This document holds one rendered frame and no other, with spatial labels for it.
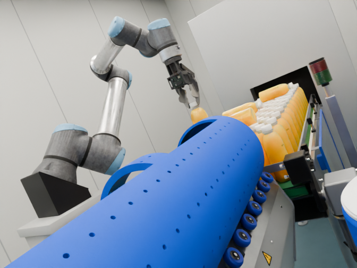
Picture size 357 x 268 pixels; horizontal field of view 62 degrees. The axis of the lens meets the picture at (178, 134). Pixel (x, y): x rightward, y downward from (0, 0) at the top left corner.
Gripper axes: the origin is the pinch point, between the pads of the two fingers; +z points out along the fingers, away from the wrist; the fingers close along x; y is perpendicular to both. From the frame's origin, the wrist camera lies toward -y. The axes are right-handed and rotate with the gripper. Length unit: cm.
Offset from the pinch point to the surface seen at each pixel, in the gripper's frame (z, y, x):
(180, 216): 15, 80, 26
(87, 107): -48, -178, -219
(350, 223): 28, 67, 47
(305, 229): 129, -118, -5
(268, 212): 37, 36, 24
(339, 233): 78, -17, 33
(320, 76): 10, -17, 48
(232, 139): 12.7, 41.3, 24.8
